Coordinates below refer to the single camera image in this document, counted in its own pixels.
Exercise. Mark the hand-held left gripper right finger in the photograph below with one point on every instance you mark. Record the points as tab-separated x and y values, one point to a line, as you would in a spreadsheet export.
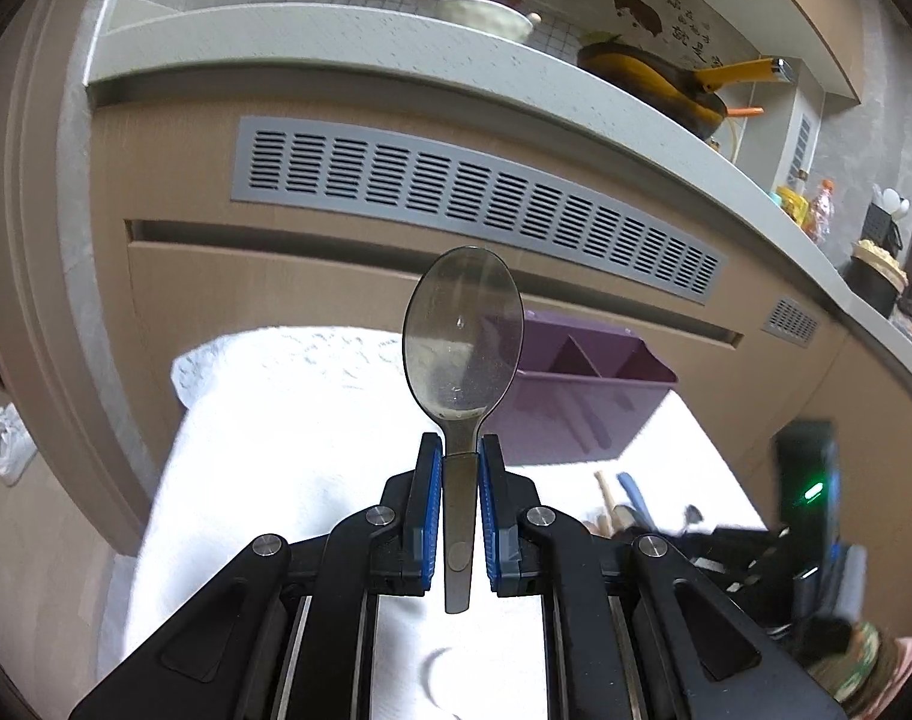
490	510

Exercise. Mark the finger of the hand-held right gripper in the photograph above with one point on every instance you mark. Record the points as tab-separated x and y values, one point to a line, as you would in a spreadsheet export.
733	551

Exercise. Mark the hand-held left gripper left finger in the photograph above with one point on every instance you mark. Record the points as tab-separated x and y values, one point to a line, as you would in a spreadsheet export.
426	510

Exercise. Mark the blue spatula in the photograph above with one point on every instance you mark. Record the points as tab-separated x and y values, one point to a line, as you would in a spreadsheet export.
636	499

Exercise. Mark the purple utensil organizer box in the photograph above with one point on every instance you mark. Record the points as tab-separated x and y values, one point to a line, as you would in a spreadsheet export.
576	420

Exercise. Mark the dark metal spoon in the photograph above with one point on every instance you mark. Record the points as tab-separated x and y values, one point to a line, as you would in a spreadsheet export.
460	345

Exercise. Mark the black utensil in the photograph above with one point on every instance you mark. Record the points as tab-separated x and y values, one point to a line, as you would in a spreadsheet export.
692	517

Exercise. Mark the small grey vent grille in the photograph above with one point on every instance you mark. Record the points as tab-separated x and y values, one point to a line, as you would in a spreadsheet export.
792	322

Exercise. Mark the white textured cloth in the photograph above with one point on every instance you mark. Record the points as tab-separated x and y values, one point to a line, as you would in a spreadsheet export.
276	427

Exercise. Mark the black pot with food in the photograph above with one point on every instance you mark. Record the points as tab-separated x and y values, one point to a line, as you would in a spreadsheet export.
872	277

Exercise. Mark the black utensil holder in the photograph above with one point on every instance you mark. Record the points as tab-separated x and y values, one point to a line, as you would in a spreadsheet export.
880	221

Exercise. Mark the red bottle orange cap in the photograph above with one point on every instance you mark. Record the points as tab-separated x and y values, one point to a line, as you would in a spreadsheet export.
821	210

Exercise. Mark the yellow packet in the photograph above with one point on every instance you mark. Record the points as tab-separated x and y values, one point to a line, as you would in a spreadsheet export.
793	206

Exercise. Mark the teal capped bottle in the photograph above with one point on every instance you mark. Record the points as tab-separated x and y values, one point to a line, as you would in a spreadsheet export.
780	196

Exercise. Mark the beige cabinet drawer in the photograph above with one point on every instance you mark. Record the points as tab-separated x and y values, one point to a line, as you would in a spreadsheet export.
276	285

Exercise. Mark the large grey vent grille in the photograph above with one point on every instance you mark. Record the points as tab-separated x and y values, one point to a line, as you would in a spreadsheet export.
426	191

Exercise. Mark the white vented column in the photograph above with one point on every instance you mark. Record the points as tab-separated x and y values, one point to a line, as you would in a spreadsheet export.
801	135

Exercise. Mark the white shoe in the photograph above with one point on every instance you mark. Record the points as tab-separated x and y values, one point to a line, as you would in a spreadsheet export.
6	442

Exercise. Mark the grey kitchen counter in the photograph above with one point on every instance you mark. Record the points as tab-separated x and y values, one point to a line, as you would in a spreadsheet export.
351	37

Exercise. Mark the white ceramic bowl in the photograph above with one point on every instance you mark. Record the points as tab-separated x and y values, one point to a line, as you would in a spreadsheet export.
486	15

